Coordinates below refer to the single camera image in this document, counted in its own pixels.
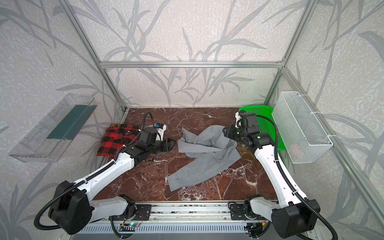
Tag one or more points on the red black plaid shirt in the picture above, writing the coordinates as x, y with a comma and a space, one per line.
115, 137

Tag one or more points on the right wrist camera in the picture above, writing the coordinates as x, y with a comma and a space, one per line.
246, 120

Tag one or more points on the grey long sleeve shirt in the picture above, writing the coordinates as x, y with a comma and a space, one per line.
212, 153

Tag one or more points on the white wire mesh basket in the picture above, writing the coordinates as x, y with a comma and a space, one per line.
298, 124

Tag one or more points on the green plastic basket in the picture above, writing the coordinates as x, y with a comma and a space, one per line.
265, 125

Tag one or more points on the clear acrylic wall shelf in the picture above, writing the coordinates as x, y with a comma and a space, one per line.
50, 138

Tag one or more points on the pink object in wire basket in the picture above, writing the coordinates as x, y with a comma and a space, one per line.
296, 151

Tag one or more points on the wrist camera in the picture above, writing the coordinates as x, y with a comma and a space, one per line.
246, 120
161, 128

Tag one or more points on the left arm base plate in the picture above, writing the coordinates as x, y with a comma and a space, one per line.
139, 212

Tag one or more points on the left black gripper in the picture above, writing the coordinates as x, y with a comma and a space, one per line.
163, 144

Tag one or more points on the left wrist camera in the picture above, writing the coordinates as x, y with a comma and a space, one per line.
161, 128

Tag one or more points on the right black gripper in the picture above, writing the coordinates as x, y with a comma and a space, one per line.
231, 132

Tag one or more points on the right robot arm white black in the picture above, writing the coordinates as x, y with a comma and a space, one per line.
289, 215

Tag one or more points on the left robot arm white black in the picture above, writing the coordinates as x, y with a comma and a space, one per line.
74, 203

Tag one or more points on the aluminium mounting rail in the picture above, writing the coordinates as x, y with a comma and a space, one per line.
215, 212

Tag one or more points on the aluminium frame horizontal bar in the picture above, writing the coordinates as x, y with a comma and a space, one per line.
182, 64

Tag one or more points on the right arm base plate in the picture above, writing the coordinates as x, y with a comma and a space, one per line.
237, 211

